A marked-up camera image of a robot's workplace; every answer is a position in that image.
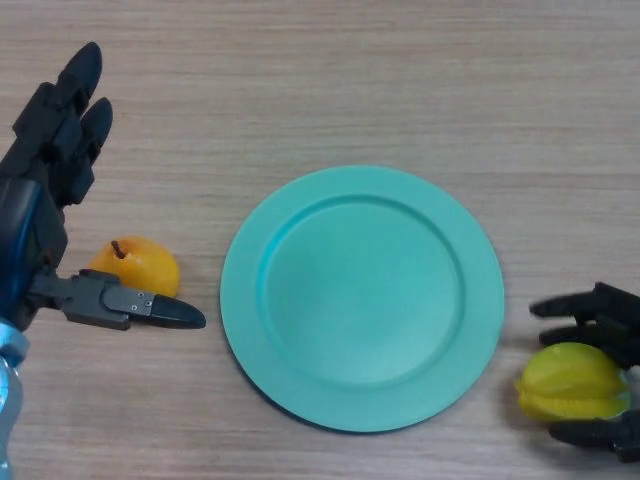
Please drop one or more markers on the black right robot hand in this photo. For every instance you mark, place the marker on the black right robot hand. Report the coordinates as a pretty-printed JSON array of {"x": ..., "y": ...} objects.
[{"x": 610, "y": 320}]

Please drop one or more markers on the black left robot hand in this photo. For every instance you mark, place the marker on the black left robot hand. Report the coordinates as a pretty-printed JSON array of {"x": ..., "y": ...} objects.
[{"x": 37, "y": 225}]

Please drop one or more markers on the yellow starfruit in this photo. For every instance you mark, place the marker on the yellow starfruit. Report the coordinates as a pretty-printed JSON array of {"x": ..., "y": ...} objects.
[{"x": 570, "y": 380}]

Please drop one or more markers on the teal round plate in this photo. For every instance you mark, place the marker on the teal round plate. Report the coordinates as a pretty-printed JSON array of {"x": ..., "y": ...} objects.
[{"x": 360, "y": 300}]

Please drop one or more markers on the orange pear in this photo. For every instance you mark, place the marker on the orange pear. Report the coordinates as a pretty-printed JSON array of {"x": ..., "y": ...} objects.
[{"x": 145, "y": 265}]

